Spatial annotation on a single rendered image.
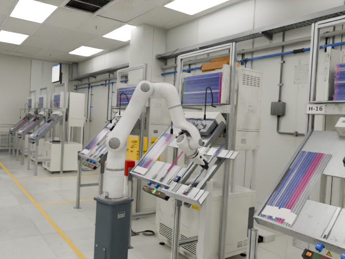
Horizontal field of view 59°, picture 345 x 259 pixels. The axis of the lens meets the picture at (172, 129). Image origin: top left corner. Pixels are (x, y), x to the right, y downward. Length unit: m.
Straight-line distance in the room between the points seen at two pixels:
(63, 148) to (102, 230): 4.82
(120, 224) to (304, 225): 1.08
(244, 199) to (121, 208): 1.28
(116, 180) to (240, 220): 1.34
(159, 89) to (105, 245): 1.04
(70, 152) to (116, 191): 4.93
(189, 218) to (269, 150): 1.79
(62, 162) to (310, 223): 5.75
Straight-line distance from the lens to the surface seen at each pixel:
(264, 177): 4.20
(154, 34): 6.06
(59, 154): 6.82
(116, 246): 2.09
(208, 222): 2.25
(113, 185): 1.99
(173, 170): 2.49
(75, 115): 6.86
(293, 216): 1.71
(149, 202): 4.00
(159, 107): 3.91
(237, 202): 2.84
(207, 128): 2.53
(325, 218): 1.67
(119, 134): 1.92
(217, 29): 5.08
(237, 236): 2.94
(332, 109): 2.06
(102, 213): 2.05
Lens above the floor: 1.21
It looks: 1 degrees down
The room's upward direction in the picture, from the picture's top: 3 degrees clockwise
